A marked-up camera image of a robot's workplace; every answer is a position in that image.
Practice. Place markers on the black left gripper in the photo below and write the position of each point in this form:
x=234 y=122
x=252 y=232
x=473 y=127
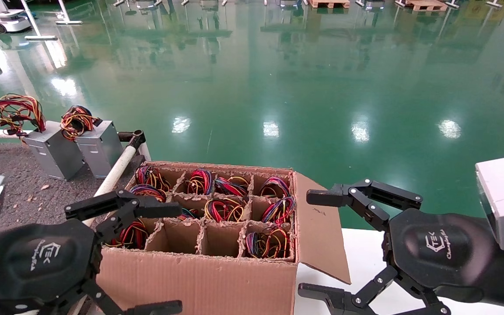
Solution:
x=42 y=262

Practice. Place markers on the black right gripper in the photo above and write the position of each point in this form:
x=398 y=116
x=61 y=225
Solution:
x=435 y=249

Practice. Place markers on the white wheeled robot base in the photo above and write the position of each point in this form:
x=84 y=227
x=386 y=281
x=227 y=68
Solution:
x=9 y=22

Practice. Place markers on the long white table pipe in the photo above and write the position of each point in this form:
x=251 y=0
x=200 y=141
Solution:
x=120 y=166

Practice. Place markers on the short white table pipe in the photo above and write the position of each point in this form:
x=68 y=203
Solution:
x=145 y=152

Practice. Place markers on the cardboard cell divider insert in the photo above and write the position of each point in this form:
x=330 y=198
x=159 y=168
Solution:
x=221 y=238

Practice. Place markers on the black pipe joint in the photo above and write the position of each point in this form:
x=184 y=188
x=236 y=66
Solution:
x=137 y=139

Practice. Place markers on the brown cardboard box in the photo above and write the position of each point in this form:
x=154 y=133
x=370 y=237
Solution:
x=234 y=284

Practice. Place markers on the white stand with foot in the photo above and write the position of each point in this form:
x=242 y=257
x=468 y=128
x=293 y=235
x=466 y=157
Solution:
x=42 y=37
x=70 y=22

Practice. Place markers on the wooden pallet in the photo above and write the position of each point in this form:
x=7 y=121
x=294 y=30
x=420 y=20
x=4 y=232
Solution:
x=328 y=3
x=427 y=5

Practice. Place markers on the white stand foot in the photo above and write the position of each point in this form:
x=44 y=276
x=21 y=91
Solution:
x=495 y=4
x=452 y=5

